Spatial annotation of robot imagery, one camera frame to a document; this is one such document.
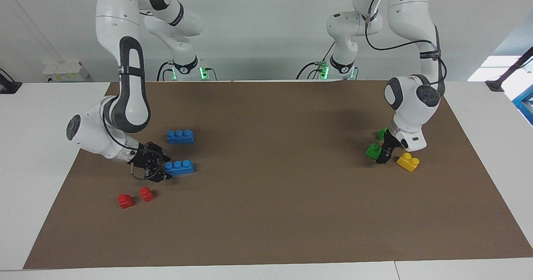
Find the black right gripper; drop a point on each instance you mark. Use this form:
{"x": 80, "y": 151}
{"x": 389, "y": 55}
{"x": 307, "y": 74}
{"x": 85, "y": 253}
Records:
{"x": 145, "y": 162}

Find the yellow two-stud toy brick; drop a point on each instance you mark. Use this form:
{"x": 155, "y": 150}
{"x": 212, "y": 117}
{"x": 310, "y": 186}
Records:
{"x": 408, "y": 162}

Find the green two-stud toy brick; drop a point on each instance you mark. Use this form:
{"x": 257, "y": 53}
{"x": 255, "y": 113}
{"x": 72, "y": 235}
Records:
{"x": 373, "y": 151}
{"x": 382, "y": 134}

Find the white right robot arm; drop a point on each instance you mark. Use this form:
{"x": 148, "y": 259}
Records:
{"x": 125, "y": 105}

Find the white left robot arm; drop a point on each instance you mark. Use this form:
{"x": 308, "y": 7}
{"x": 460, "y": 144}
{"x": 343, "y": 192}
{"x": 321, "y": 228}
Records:
{"x": 410, "y": 101}

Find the black table clamp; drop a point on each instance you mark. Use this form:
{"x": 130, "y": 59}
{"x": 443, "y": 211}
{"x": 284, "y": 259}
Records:
{"x": 9, "y": 85}

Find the blue three-stud toy brick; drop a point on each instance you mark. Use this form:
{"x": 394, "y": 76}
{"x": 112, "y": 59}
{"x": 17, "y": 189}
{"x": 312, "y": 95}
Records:
{"x": 180, "y": 136}
{"x": 181, "y": 167}

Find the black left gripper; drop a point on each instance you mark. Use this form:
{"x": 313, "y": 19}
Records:
{"x": 390, "y": 142}

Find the blue crate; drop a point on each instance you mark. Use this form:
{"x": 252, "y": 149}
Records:
{"x": 525, "y": 103}

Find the red one-stud toy brick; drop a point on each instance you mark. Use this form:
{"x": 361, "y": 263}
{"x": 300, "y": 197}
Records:
{"x": 125, "y": 201}
{"x": 146, "y": 194}

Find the black camera stand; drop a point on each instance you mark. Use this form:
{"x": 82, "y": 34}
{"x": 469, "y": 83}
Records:
{"x": 510, "y": 70}

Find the white wall box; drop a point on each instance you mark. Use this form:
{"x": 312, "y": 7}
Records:
{"x": 66, "y": 72}

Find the brown paper table mat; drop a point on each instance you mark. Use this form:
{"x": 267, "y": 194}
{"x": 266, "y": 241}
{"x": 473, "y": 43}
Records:
{"x": 270, "y": 213}

